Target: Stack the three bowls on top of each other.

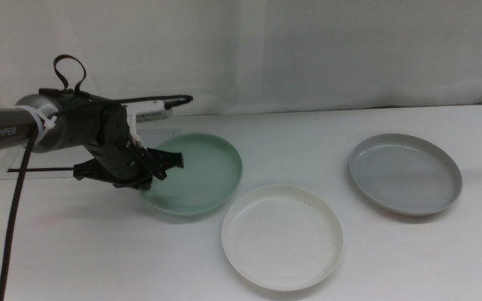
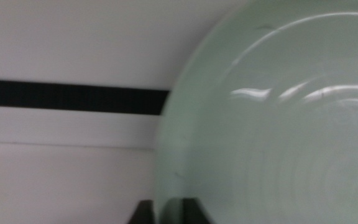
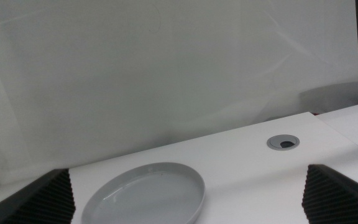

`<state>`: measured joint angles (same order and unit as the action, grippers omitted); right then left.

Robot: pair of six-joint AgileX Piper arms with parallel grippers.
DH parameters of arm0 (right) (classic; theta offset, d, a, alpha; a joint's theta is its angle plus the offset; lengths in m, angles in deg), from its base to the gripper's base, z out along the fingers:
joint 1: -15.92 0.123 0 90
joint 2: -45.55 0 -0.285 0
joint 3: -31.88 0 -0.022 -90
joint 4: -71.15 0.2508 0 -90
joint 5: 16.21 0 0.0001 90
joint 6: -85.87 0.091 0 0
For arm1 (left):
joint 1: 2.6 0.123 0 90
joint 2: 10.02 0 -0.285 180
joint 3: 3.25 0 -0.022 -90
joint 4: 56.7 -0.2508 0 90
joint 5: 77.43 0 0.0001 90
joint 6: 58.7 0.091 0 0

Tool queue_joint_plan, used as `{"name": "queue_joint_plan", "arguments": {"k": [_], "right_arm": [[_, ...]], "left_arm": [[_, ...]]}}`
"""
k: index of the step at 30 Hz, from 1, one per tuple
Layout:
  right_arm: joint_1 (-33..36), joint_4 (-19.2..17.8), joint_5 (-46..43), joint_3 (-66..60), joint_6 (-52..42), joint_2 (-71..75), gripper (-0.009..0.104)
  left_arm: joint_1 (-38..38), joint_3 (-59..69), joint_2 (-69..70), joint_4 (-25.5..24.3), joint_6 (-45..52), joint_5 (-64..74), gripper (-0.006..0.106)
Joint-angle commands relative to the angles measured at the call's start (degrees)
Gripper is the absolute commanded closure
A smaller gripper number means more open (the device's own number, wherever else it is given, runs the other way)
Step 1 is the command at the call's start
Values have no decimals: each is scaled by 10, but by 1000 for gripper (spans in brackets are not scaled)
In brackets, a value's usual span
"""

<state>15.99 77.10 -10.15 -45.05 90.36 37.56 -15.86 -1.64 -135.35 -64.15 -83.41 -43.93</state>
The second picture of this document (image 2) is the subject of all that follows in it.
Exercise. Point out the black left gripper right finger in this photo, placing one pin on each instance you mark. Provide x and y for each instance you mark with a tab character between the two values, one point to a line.
196	214

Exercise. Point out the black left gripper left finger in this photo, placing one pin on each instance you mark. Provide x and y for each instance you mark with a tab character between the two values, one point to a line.
143	214

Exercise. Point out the pale green shallow bowl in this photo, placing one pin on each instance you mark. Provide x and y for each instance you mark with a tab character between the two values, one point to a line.
275	130

